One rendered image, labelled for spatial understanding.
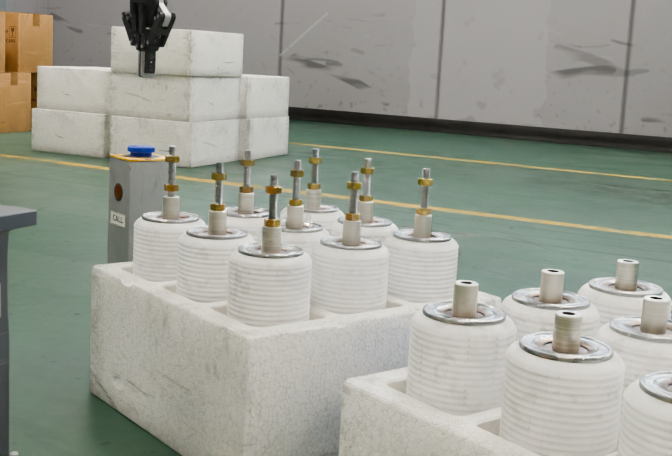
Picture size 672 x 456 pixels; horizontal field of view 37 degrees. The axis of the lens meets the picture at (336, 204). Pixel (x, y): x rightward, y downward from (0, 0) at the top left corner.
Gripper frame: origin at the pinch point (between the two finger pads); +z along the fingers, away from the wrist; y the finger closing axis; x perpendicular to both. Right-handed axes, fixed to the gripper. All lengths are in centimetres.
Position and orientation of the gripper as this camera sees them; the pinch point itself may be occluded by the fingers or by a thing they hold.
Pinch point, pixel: (146, 64)
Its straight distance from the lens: 149.8
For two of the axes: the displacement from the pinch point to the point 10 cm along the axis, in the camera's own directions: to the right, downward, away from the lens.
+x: -7.9, 0.5, -6.1
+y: -6.1, -1.5, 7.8
